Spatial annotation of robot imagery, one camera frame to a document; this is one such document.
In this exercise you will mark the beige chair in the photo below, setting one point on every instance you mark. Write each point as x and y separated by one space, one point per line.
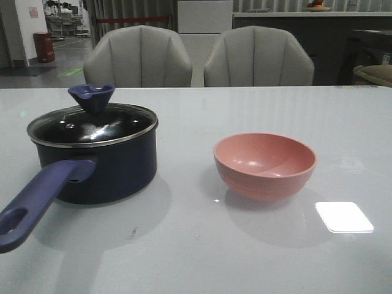
257 56
139 57

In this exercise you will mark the right beige chair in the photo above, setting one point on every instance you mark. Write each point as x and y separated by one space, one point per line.
257 56

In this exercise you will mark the red trash bin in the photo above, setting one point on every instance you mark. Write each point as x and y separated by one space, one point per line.
44 47

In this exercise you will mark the white cabinet box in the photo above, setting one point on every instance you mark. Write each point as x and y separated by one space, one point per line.
204 17

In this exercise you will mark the pink plastic bowl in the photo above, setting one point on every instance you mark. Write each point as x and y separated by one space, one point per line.
263 166

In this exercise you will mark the left beige chair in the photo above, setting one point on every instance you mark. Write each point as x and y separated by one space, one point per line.
139 57

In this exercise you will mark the dark blue saucepan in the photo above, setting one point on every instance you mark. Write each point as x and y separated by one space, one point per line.
84 176

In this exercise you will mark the glass lid blue knob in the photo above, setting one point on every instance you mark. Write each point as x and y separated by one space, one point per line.
93 122

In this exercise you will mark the dark counter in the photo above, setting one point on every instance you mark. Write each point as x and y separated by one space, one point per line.
323 35

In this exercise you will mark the fruit plate on counter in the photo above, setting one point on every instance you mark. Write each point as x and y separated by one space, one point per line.
317 6

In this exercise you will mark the beige cushion seat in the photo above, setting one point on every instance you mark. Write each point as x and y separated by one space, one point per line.
373 75

